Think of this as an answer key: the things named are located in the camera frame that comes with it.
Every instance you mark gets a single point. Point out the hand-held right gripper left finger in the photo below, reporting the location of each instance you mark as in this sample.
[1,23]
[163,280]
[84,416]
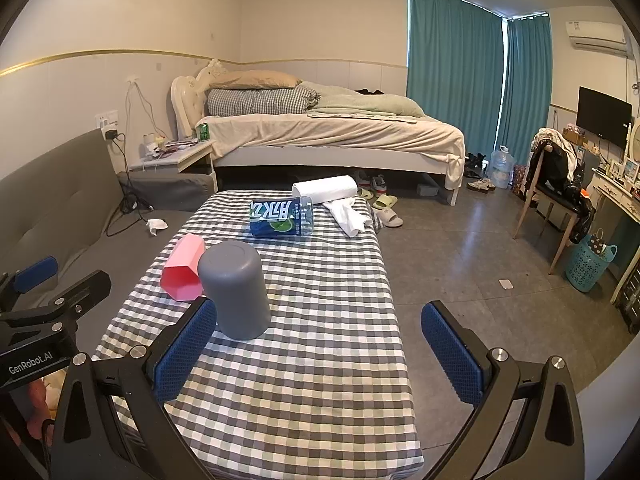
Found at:
[184,347]

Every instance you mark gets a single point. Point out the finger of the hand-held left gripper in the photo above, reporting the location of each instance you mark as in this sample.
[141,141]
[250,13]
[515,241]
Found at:
[75,292]
[35,271]

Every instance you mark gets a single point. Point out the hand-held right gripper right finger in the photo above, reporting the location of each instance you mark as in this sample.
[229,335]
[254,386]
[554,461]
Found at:
[452,355]

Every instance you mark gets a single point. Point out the pink hexagonal cup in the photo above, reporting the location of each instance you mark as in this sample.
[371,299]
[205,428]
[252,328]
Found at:
[181,272]

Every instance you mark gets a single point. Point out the grey cup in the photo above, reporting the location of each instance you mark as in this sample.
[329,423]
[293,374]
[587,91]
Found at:
[235,290]

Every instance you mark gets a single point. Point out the person's left hand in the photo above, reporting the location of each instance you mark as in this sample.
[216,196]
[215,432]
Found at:
[37,395]

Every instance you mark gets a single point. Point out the grey sofa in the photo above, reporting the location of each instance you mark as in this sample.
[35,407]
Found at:
[60,200]

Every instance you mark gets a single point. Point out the paper scrap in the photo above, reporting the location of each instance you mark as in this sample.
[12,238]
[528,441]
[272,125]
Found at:
[506,284]

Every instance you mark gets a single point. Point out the crumpled white tissue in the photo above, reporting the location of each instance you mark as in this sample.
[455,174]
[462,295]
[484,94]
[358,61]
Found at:
[157,226]

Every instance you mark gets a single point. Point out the grey checked tablecloth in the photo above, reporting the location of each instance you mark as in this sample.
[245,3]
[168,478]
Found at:
[310,360]

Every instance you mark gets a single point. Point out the beige slipper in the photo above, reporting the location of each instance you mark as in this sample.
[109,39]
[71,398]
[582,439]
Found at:
[390,218]

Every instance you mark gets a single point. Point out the teal laundry basket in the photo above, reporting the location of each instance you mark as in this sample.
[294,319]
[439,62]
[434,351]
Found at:
[587,267]

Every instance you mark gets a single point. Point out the blue label water bottle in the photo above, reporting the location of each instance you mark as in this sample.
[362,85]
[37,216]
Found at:
[280,217]

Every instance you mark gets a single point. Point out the white nightstand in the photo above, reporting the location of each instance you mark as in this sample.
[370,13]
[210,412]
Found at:
[170,160]

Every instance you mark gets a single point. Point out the green slipper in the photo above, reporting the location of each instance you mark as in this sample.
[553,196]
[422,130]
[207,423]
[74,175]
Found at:
[385,202]
[365,193]

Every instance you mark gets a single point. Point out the pair of sandals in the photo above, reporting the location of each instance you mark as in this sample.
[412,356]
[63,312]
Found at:
[481,184]

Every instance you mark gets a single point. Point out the white crumpled cloth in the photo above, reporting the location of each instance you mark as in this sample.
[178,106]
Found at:
[350,215]

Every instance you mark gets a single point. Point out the grey sneakers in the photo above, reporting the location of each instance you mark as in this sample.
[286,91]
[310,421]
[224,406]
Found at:
[378,183]

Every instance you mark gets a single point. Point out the wooden leg chair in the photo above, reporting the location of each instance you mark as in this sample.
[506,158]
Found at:
[547,190]

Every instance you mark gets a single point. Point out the black shoes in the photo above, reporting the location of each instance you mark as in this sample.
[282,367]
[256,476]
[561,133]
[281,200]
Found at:
[475,164]

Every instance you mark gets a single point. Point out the black jacket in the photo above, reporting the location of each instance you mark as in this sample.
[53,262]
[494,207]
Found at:
[580,210]

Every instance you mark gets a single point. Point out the large water jug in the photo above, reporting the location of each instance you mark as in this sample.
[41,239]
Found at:
[501,167]

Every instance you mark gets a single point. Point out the green can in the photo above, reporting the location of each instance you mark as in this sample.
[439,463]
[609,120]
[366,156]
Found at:
[204,132]

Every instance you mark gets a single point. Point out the white dresser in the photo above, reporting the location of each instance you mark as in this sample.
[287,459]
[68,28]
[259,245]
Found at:
[617,200]

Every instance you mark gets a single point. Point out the white bed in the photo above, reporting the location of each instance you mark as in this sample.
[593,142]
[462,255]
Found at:
[325,160]

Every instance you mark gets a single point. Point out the clothes pile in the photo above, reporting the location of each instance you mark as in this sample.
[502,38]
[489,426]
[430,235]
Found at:
[562,147]

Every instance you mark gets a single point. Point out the beige bed sheet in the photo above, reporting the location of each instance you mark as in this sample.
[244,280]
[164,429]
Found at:
[350,135]

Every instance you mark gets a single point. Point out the grey checked quilt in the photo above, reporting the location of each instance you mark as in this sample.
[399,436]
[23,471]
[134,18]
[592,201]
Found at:
[255,100]

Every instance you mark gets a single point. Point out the pale green blanket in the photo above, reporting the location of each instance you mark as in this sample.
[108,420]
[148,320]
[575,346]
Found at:
[370,102]

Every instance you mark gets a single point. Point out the narrow teal curtain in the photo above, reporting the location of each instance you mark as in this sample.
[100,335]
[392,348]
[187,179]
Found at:
[525,90]

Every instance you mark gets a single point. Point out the beige pillow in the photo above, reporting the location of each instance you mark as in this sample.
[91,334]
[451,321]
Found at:
[255,79]

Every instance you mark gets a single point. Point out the round white mirror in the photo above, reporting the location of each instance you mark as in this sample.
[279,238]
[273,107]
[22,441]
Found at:
[635,139]

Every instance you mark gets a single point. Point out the black television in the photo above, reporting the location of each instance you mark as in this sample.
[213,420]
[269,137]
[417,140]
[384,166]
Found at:
[602,115]

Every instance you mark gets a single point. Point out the wide teal curtain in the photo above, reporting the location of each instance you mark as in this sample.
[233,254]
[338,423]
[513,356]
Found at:
[450,70]

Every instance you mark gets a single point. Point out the white air conditioner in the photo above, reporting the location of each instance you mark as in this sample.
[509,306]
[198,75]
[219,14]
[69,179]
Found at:
[597,37]

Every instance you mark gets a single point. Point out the wall power outlet with charger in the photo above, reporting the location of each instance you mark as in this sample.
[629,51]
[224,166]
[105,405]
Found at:
[107,122]

